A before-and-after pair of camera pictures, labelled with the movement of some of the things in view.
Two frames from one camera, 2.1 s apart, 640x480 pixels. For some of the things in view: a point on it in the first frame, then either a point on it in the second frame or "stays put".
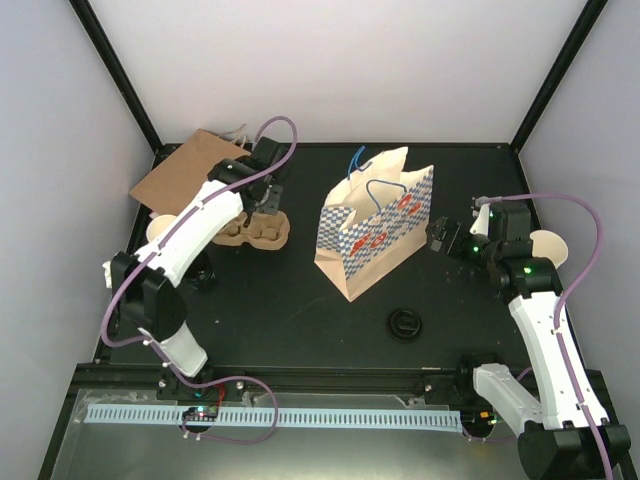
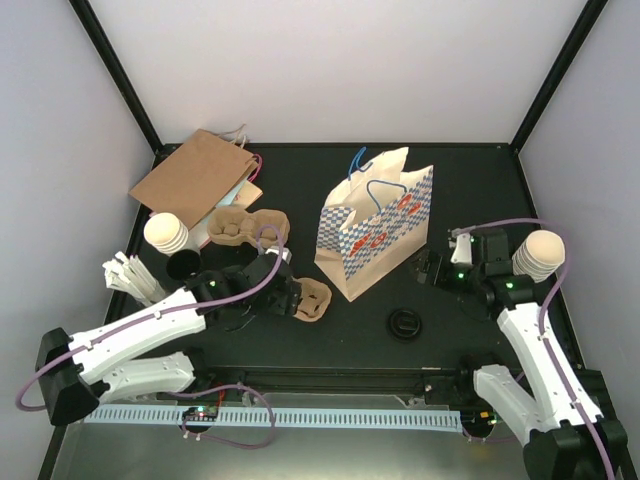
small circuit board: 201,412 stays put
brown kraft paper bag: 177,180 stays put
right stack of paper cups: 547,244 stays put
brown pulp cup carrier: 267,231 → 315,297
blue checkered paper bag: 374,222 stays put
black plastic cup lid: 404,325 stays put
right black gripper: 445,226 → 438,279
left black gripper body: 268,205 → 285,302
